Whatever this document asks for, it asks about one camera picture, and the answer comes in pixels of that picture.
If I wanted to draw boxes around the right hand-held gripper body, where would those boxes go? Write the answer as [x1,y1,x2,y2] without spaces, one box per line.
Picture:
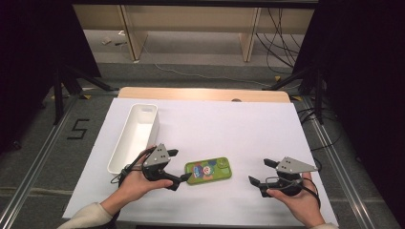
[259,156,319,198]

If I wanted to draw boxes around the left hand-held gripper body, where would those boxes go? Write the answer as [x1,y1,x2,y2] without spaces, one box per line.
[141,143,176,192]

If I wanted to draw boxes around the green cartoon phone case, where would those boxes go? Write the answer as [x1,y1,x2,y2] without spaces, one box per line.
[184,156,233,186]

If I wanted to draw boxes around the white plastic bin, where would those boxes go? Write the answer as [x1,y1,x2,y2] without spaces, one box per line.
[107,103,160,177]

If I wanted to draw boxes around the person's right hand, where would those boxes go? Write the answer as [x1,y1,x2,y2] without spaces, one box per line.
[266,172,323,223]

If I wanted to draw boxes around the person's left hand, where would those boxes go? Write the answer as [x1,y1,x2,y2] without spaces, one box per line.
[115,145,175,206]

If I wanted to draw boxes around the white table sheet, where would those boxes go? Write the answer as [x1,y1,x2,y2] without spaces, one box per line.
[62,97,339,227]

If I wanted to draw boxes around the black metal stand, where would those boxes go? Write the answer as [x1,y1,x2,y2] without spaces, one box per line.
[51,65,120,126]
[262,65,327,126]

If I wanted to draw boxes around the dark curtain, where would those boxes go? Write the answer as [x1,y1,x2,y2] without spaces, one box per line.
[0,0,102,155]
[291,0,405,221]

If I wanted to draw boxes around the wooden shelf unit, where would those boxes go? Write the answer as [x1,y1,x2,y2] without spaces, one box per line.
[72,3,316,63]

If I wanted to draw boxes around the left hand-held gripper cable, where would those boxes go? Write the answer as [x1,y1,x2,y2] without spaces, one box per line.
[107,146,157,229]

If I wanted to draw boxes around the hand-held gripper cable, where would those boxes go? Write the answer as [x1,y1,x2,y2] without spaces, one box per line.
[107,146,157,229]
[265,176,322,209]

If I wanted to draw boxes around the right hand-held gripper cable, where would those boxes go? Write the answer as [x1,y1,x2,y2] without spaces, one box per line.
[265,176,322,209]

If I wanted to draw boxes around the aluminium floor rail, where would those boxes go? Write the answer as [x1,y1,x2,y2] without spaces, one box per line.
[0,94,79,229]
[301,95,377,229]

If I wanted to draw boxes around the black floor cables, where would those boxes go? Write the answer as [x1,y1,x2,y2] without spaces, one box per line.
[296,106,344,173]

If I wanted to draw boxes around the bundle of black hanging cables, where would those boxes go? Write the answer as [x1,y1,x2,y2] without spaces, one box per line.
[255,8,302,76]

